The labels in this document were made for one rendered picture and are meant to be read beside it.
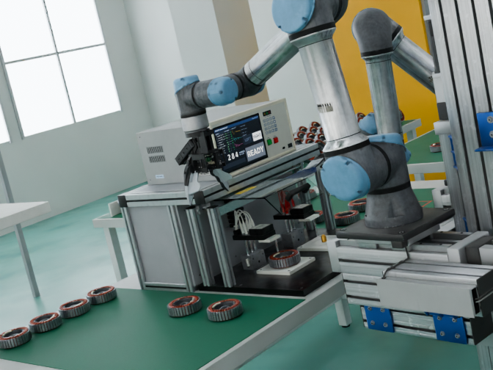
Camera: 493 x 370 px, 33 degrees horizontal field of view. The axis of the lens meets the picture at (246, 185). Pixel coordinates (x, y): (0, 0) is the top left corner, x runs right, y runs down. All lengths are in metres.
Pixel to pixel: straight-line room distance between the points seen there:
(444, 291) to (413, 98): 4.64
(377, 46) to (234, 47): 4.55
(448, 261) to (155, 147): 1.37
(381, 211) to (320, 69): 0.40
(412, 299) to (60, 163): 8.39
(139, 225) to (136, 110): 7.96
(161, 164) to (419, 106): 3.70
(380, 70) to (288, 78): 7.00
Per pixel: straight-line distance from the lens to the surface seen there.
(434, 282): 1.94
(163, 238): 2.96
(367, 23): 2.46
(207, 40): 6.92
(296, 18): 1.95
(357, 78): 6.69
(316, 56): 1.97
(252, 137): 2.97
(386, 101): 2.46
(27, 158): 9.87
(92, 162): 10.41
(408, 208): 2.11
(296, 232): 3.13
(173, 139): 2.96
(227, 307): 2.55
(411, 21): 6.38
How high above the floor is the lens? 1.58
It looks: 10 degrees down
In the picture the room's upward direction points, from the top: 13 degrees counter-clockwise
